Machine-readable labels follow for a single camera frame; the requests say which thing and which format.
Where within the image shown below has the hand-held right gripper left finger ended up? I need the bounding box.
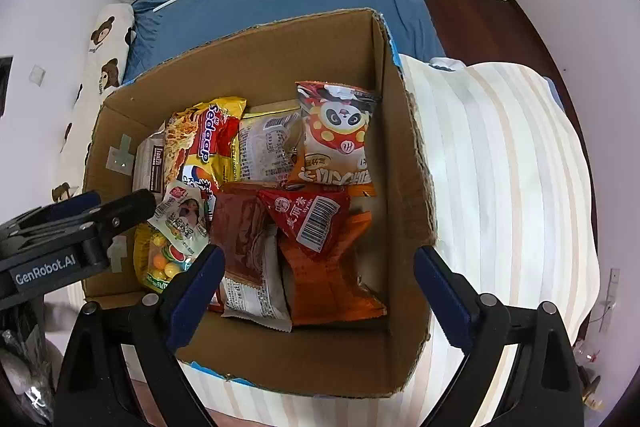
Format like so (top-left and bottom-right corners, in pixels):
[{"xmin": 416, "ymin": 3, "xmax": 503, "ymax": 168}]
[{"xmin": 52, "ymin": 243, "xmax": 227, "ymax": 427}]

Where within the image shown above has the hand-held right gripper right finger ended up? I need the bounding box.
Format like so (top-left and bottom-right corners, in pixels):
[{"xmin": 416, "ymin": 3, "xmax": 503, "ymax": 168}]
[{"xmin": 413, "ymin": 245, "xmax": 586, "ymax": 427}]

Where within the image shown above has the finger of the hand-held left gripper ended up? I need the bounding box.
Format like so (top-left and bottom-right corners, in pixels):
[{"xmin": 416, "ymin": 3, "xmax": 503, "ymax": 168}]
[
  {"xmin": 10, "ymin": 190, "xmax": 103, "ymax": 229},
  {"xmin": 92, "ymin": 188, "xmax": 159, "ymax": 240}
]

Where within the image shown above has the clear bag of colourful candy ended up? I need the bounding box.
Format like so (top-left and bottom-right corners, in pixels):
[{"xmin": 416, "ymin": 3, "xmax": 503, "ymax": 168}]
[{"xmin": 134, "ymin": 227, "xmax": 213, "ymax": 295}]

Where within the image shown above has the white packet with brown stripe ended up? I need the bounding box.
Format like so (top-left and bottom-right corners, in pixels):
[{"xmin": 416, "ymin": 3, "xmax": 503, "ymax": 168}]
[{"xmin": 132, "ymin": 129, "xmax": 171, "ymax": 200}]

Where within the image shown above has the small white picture snack packet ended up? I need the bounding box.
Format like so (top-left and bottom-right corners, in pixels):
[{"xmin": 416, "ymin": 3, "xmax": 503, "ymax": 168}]
[{"xmin": 147, "ymin": 179, "xmax": 211, "ymax": 258}]

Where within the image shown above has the red and white snack packet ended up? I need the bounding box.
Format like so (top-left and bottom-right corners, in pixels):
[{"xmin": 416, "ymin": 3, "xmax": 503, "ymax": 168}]
[{"xmin": 207, "ymin": 224, "xmax": 294, "ymax": 334}]

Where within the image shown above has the brown red snack packet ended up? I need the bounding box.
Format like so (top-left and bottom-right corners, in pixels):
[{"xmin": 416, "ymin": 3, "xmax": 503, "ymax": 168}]
[{"xmin": 212, "ymin": 183, "xmax": 275, "ymax": 280}]

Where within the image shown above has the yellow instant noodle packet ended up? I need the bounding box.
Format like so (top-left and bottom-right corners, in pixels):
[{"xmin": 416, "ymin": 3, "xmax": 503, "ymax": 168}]
[{"xmin": 164, "ymin": 96, "xmax": 248, "ymax": 208}]

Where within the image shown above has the orange snack packet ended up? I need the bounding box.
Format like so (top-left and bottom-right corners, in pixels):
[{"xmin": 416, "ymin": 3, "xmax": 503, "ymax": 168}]
[{"xmin": 277, "ymin": 212, "xmax": 388, "ymax": 327}]

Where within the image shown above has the red triangular snack packet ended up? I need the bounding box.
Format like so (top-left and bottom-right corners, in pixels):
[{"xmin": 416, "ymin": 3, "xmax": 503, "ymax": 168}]
[{"xmin": 257, "ymin": 187, "xmax": 352, "ymax": 258}]

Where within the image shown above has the pale printed snack packet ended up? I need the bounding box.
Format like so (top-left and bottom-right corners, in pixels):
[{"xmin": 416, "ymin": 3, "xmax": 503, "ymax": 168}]
[{"xmin": 237, "ymin": 106, "xmax": 306, "ymax": 182}]

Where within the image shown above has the panda print snack packet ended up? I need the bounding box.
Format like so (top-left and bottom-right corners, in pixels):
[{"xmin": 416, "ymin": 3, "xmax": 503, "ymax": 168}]
[{"xmin": 286, "ymin": 81, "xmax": 378, "ymax": 198}]

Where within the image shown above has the printed cardboard box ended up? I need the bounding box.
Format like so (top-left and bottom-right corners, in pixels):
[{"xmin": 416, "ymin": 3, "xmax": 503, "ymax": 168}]
[{"xmin": 81, "ymin": 8, "xmax": 438, "ymax": 400}]

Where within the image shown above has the crumpled plastic bag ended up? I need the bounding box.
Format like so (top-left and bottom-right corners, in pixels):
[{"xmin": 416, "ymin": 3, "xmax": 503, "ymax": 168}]
[{"xmin": 0, "ymin": 307, "xmax": 56, "ymax": 423}]

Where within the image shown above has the striped cat print blanket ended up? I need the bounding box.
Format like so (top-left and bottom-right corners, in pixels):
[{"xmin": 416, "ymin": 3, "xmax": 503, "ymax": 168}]
[{"xmin": 120, "ymin": 54, "xmax": 601, "ymax": 427}]

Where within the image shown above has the bear print pillow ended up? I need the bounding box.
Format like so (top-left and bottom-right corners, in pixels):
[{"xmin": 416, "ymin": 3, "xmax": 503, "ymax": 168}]
[{"xmin": 50, "ymin": 2, "xmax": 136, "ymax": 208}]

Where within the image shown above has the black wall panel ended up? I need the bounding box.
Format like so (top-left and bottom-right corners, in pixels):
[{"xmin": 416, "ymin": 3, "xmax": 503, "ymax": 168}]
[{"xmin": 0, "ymin": 56, "xmax": 13, "ymax": 112}]

